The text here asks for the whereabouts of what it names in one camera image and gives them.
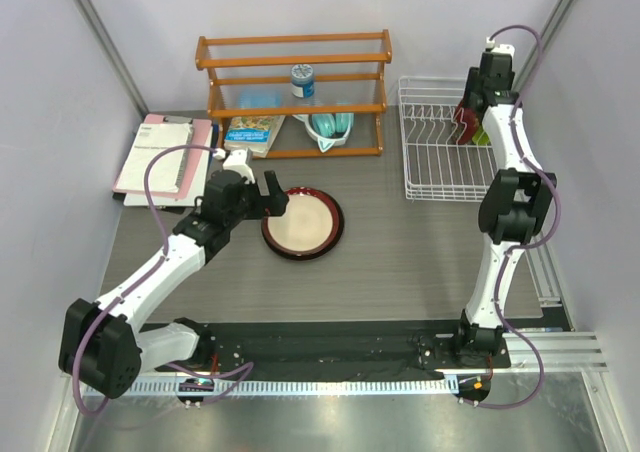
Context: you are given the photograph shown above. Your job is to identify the dark patterned plate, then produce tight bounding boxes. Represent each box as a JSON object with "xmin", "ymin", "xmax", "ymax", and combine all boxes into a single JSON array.
[{"xmin": 452, "ymin": 106, "xmax": 482, "ymax": 146}]

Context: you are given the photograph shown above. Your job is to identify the red rimmed grey plate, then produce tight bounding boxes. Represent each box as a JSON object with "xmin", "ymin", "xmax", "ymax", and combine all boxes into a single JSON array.
[{"xmin": 261, "ymin": 185, "xmax": 344, "ymax": 259}]

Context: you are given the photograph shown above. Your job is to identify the brown rimmed cream plate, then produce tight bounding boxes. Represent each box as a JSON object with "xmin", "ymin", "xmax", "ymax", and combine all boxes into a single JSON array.
[{"xmin": 260, "ymin": 189, "xmax": 347, "ymax": 263}]

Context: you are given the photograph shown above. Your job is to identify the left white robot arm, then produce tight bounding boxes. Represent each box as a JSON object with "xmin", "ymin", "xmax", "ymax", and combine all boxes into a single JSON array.
[{"xmin": 59, "ymin": 170, "xmax": 288, "ymax": 399}]

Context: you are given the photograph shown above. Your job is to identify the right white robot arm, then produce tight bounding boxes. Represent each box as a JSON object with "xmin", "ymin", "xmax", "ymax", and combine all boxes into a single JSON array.
[{"xmin": 451, "ymin": 45, "xmax": 557, "ymax": 367}]

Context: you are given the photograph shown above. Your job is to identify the orange wooden shelf rack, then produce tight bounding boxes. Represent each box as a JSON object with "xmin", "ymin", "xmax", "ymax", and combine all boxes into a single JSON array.
[{"xmin": 195, "ymin": 29, "xmax": 393, "ymax": 159}]

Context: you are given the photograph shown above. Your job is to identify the white board under folder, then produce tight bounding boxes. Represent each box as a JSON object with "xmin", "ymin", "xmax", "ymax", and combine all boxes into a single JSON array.
[{"xmin": 123, "ymin": 172, "xmax": 207, "ymax": 208}]

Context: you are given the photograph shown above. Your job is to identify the green plate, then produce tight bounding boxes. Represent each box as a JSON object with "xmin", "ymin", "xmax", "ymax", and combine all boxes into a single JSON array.
[{"xmin": 472, "ymin": 127, "xmax": 490, "ymax": 146}]

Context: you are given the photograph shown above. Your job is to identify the white spiral manual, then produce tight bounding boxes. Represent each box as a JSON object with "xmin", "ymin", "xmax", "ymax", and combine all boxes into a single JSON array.
[{"xmin": 117, "ymin": 123, "xmax": 196, "ymax": 193}]

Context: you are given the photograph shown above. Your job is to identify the blue paperback book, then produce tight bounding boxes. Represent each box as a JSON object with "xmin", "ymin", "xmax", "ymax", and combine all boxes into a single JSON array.
[{"xmin": 224, "ymin": 115, "xmax": 285, "ymax": 158}]

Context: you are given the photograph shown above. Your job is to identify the pink folder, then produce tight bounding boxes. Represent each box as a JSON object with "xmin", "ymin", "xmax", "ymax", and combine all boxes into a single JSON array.
[{"xmin": 112, "ymin": 114, "xmax": 213, "ymax": 198}]

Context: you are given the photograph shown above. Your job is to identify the teal cat ear headphones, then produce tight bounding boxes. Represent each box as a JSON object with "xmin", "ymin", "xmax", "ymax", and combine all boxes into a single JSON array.
[{"xmin": 294, "ymin": 113, "xmax": 355, "ymax": 153}]

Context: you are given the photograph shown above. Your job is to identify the light blue box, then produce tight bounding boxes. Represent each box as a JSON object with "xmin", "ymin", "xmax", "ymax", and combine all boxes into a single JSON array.
[{"xmin": 237, "ymin": 90, "xmax": 282, "ymax": 109}]

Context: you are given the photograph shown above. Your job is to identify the blue lidded jar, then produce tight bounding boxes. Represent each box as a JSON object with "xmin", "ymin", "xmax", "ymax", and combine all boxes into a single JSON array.
[{"xmin": 290, "ymin": 64, "xmax": 315, "ymax": 98}]

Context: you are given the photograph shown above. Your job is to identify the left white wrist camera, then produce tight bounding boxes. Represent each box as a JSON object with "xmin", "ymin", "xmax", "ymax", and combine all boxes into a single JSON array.
[{"xmin": 213, "ymin": 148, "xmax": 255, "ymax": 183}]

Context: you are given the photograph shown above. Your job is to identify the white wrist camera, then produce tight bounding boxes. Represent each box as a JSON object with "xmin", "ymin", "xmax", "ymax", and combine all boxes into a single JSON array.
[
  {"xmin": 213, "ymin": 148, "xmax": 255, "ymax": 183},
  {"xmin": 481, "ymin": 37, "xmax": 515, "ymax": 70}
]

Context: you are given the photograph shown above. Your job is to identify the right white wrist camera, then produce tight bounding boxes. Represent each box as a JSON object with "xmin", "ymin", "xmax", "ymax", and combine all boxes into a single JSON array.
[{"xmin": 481, "ymin": 37, "xmax": 515, "ymax": 70}]

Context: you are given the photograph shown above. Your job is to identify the white wire dish rack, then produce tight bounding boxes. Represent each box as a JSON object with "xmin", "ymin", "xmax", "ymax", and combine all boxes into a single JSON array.
[{"xmin": 397, "ymin": 76, "xmax": 497, "ymax": 203}]

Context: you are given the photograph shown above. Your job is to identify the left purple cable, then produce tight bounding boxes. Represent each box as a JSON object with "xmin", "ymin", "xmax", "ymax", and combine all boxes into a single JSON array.
[{"xmin": 71, "ymin": 144, "xmax": 221, "ymax": 417}]

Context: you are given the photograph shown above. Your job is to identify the purple cable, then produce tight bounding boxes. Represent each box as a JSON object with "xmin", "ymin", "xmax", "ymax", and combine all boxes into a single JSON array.
[
  {"xmin": 469, "ymin": 23, "xmax": 563, "ymax": 409},
  {"xmin": 71, "ymin": 144, "xmax": 221, "ymax": 417}
]

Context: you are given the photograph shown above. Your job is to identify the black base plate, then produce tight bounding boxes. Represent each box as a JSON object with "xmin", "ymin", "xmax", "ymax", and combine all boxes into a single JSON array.
[{"xmin": 154, "ymin": 319, "xmax": 512, "ymax": 373}]

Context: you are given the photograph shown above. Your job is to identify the white slotted cable duct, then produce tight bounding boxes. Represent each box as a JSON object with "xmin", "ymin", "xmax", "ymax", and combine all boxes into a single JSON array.
[{"xmin": 122, "ymin": 374, "xmax": 459, "ymax": 398}]

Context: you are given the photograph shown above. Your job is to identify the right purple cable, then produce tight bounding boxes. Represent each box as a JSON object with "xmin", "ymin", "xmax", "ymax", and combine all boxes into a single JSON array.
[{"xmin": 469, "ymin": 23, "xmax": 563, "ymax": 409}]

